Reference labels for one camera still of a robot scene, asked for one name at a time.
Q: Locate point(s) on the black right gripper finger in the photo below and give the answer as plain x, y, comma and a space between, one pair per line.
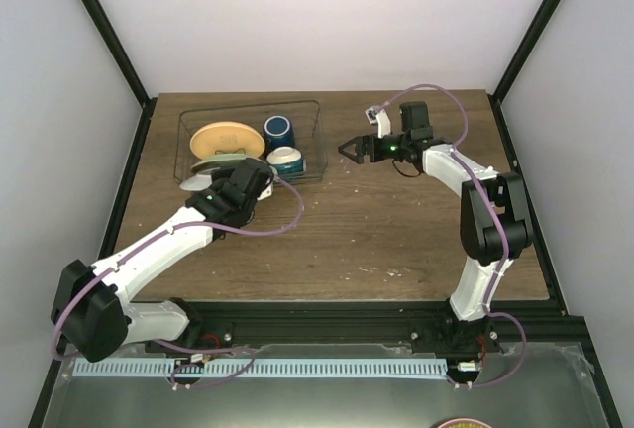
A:
357, 143
353, 154

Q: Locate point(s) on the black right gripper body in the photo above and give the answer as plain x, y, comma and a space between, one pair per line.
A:
384, 155

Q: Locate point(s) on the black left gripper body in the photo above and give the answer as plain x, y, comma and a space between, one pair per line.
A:
220, 176

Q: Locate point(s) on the mint green flower plate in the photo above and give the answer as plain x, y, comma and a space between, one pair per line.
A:
217, 162

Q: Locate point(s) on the pink plate underneath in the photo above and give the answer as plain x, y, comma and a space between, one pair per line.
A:
197, 182

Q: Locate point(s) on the orange plate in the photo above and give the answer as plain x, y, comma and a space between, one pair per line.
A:
226, 137

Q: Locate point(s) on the white and blue bowl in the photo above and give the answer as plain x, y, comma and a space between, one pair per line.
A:
286, 160

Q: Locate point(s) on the dark blue ceramic mug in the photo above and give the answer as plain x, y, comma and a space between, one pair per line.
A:
278, 132

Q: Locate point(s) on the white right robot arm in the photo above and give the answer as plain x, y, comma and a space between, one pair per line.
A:
495, 222

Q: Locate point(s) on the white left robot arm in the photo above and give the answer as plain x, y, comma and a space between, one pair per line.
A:
94, 307

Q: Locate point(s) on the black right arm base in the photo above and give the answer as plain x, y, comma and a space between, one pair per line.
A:
446, 334

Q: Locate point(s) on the clear acrylic sheet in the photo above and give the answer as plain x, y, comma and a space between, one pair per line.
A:
541, 385

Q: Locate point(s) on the pink round object at bottom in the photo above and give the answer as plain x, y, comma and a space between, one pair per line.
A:
462, 422

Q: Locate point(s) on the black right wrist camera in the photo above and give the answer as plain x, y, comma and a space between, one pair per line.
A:
415, 120

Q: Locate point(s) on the light blue slotted cable duct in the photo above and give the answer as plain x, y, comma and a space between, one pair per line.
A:
266, 368

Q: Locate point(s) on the black front frame rail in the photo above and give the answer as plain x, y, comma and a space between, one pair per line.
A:
262, 323

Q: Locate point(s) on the black aluminium frame post right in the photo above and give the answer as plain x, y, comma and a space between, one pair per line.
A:
529, 41

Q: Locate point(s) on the black aluminium frame post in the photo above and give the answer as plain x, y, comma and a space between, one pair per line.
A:
529, 41
116, 49

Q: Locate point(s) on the black aluminium frame post left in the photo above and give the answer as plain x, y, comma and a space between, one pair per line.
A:
116, 49

